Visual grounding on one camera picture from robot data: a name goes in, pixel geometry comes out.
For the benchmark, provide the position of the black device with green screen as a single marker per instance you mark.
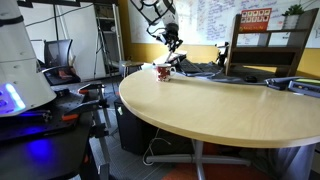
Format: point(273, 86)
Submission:
point(305, 86)

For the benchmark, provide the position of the grey metal table frame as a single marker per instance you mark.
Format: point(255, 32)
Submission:
point(199, 158)

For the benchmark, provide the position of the written whiteboard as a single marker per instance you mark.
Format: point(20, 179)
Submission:
point(213, 23)

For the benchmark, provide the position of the dark wooden shelf unit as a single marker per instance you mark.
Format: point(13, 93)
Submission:
point(266, 50)

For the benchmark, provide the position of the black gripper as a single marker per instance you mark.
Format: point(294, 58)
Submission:
point(172, 32)

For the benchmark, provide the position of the red enamel mug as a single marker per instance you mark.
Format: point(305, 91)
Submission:
point(163, 72)

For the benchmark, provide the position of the small grey side stool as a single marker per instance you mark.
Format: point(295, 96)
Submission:
point(130, 65)

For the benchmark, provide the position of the red poster with squares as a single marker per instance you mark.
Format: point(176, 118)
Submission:
point(255, 20)

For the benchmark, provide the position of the white cabinet panels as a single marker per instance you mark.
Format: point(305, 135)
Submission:
point(83, 36)

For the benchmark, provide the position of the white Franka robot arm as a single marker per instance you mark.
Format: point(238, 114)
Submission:
point(20, 66)

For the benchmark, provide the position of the black tripod stand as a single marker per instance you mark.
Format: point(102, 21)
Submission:
point(101, 50)

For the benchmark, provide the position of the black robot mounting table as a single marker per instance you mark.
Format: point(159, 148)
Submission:
point(40, 153)

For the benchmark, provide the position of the black mesh office chair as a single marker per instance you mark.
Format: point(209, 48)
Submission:
point(60, 60)

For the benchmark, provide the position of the green potted plant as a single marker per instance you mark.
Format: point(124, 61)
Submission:
point(293, 11)

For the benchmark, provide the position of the black computer mouse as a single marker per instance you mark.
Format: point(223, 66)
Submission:
point(251, 78)

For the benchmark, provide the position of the black computer tower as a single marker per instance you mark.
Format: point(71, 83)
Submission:
point(133, 130)

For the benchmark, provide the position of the black computer keyboard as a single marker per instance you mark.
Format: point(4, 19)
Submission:
point(190, 66)

